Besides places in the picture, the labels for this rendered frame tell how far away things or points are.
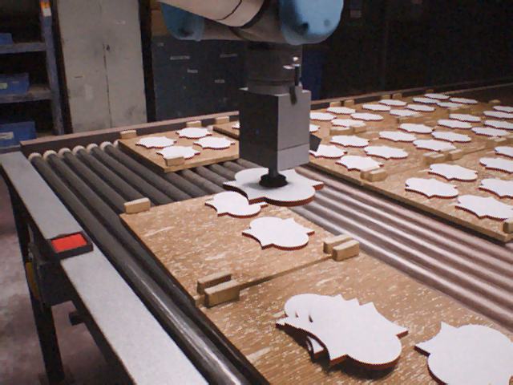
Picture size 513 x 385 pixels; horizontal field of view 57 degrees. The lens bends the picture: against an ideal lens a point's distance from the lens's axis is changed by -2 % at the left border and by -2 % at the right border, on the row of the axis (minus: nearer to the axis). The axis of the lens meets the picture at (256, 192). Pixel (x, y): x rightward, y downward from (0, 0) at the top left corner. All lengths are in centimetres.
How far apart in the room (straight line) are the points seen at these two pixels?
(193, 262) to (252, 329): 23
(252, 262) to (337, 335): 28
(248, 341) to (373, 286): 25
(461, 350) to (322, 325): 19
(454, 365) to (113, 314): 52
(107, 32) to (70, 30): 35
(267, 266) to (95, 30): 455
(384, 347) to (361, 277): 23
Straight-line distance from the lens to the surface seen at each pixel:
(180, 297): 86
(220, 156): 155
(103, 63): 530
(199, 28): 57
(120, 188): 138
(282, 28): 47
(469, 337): 76
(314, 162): 149
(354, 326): 70
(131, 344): 76
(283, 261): 91
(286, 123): 66
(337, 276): 87
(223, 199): 117
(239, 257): 92
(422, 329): 77
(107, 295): 88
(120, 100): 539
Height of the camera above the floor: 138
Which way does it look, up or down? 21 degrees down
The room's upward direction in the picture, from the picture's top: straight up
